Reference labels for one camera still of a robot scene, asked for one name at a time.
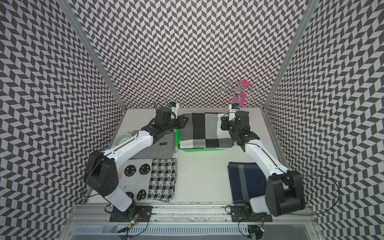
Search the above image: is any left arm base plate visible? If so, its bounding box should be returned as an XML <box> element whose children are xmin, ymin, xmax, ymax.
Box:
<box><xmin>110</xmin><ymin>205</ymin><xmax>153</xmax><ymax>223</ymax></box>

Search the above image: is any green plastic basket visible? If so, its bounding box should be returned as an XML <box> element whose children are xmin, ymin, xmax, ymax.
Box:
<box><xmin>175</xmin><ymin>130</ymin><xmax>234</xmax><ymax>152</ymax></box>

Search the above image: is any navy striped folded scarf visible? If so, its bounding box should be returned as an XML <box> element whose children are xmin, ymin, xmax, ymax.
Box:
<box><xmin>228</xmin><ymin>162</ymin><xmax>267</xmax><ymax>204</ymax></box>

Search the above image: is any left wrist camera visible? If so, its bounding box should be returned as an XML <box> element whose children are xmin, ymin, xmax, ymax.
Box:
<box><xmin>167</xmin><ymin>101</ymin><xmax>180</xmax><ymax>116</ymax></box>

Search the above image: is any plain grey scarf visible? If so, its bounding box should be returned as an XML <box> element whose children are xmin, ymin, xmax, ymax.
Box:
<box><xmin>131</xmin><ymin>132</ymin><xmax>175</xmax><ymax>159</ymax></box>

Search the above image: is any left base cable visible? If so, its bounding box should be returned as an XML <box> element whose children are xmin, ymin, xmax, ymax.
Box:
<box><xmin>116</xmin><ymin>218</ymin><xmax>151</xmax><ymax>240</ymax></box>

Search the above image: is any right base cable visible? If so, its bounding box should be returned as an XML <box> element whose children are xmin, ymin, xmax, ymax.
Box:
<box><xmin>238</xmin><ymin>218</ymin><xmax>266</xmax><ymax>240</ymax></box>

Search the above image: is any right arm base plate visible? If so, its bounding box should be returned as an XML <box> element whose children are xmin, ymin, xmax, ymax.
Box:
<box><xmin>225</xmin><ymin>205</ymin><xmax>273</xmax><ymax>223</ymax></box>

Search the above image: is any smiley houndstooth knit scarf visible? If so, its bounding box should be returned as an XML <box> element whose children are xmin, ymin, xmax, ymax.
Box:
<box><xmin>121</xmin><ymin>159</ymin><xmax>177</xmax><ymax>202</ymax></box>

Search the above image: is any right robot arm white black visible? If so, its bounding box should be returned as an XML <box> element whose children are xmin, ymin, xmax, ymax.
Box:
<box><xmin>221</xmin><ymin>110</ymin><xmax>306</xmax><ymax>217</ymax></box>

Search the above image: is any patterned ceramic bowl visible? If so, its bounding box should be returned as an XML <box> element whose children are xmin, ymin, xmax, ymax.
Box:
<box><xmin>113</xmin><ymin>132</ymin><xmax>133</xmax><ymax>147</ymax></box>

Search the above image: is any base cable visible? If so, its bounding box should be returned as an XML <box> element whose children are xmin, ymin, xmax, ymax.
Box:
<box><xmin>116</xmin><ymin>218</ymin><xmax>151</xmax><ymax>240</ymax></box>
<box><xmin>238</xmin><ymin>218</ymin><xmax>266</xmax><ymax>240</ymax></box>

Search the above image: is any aluminium front rail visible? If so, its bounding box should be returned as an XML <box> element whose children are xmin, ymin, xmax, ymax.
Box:
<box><xmin>58</xmin><ymin>203</ymin><xmax>324</xmax><ymax>240</ymax></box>

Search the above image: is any grey black checked scarf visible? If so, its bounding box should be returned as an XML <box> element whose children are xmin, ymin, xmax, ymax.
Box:
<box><xmin>181</xmin><ymin>113</ymin><xmax>230</xmax><ymax>141</ymax></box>

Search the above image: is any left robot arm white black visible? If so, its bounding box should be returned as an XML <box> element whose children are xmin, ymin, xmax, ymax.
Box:
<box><xmin>83</xmin><ymin>107</ymin><xmax>189</xmax><ymax>213</ymax></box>

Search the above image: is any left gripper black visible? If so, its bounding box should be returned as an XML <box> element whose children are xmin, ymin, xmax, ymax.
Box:
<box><xmin>163</xmin><ymin>114</ymin><xmax>188</xmax><ymax>133</ymax></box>

